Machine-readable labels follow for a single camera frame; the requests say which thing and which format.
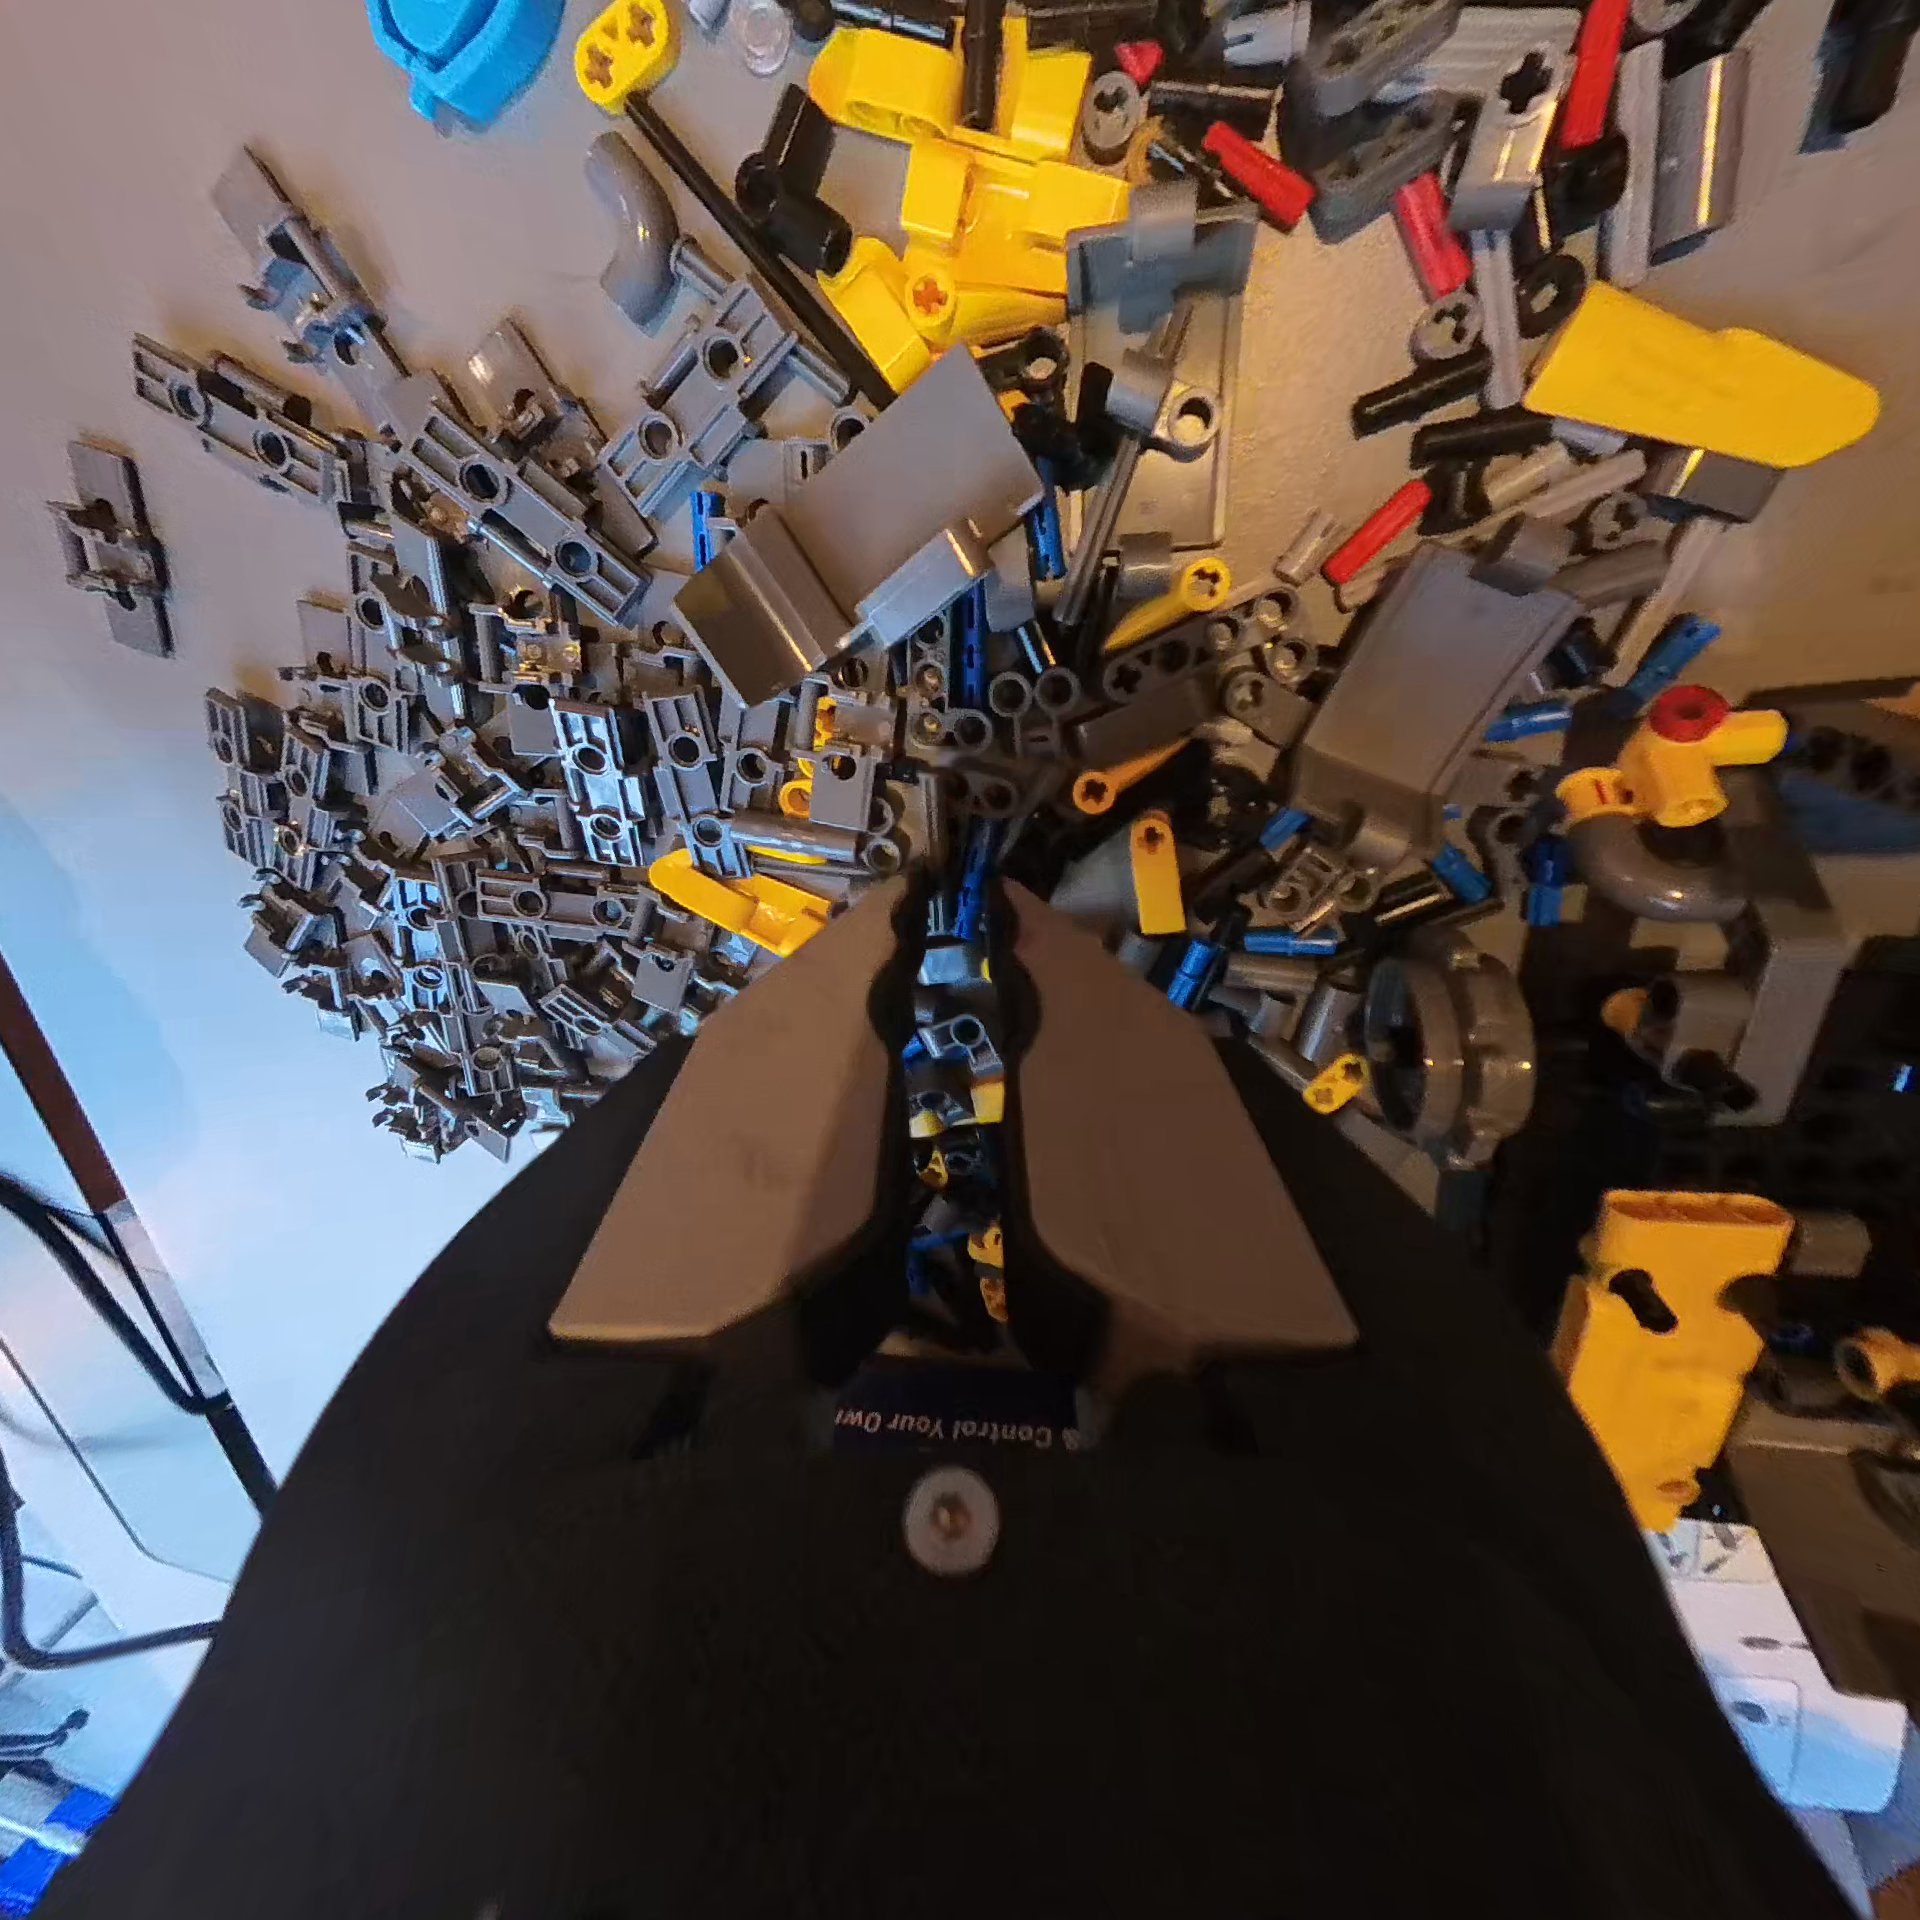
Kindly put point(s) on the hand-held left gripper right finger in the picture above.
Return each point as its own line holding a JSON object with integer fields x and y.
{"x": 1170, "y": 1187}

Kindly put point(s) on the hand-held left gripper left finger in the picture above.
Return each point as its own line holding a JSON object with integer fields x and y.
{"x": 737, "y": 1187}

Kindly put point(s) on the pile of small toy parts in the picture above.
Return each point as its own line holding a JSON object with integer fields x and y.
{"x": 495, "y": 748}

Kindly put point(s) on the yellow toy vehicle model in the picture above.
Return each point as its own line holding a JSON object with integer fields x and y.
{"x": 1681, "y": 1319}

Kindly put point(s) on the grey desk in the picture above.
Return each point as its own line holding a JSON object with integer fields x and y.
{"x": 118, "y": 226}

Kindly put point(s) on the dark grey curved toy fender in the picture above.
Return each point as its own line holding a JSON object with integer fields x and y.
{"x": 1424, "y": 690}

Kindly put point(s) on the large grey angled toy panel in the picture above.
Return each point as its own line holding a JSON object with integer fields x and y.
{"x": 869, "y": 509}

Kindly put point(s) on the white monitor stand base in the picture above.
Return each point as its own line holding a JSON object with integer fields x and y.
{"x": 90, "y": 1441}

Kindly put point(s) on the yellow curved toy panel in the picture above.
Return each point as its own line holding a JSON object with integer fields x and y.
{"x": 1695, "y": 376}

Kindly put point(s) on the blue curved toy panel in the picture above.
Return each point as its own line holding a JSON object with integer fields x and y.
{"x": 465, "y": 52}

